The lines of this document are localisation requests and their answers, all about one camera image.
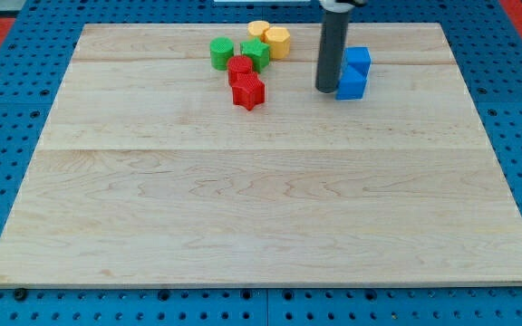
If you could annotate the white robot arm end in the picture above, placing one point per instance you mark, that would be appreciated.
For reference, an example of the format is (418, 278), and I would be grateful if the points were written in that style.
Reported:
(341, 6)

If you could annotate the yellow hexagon block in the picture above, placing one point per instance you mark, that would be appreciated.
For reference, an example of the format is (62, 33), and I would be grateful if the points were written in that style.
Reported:
(279, 39)

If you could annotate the yellow heart block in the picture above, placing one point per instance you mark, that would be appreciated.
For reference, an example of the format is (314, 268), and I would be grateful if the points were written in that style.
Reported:
(257, 29)

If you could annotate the red star block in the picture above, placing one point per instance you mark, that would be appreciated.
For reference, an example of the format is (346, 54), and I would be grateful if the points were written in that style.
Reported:
(248, 90)

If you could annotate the red cylinder block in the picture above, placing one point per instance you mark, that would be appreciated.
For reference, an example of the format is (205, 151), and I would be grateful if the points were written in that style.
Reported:
(237, 65)

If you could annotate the green star block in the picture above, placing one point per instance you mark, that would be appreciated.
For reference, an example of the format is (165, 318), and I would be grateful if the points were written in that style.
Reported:
(257, 51)

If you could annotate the light wooden board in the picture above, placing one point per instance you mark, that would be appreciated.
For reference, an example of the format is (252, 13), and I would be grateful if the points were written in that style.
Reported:
(146, 175)

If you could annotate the blue block front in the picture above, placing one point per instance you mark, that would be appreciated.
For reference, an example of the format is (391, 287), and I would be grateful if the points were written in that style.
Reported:
(351, 85)

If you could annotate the green cylinder block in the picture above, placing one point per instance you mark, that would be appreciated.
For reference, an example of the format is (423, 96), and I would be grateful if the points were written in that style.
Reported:
(221, 49)

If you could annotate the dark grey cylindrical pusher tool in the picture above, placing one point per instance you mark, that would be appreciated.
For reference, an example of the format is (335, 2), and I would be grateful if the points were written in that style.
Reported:
(332, 41)

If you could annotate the blue cube block rear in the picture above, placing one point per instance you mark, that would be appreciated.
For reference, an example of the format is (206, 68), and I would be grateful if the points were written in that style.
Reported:
(359, 58)

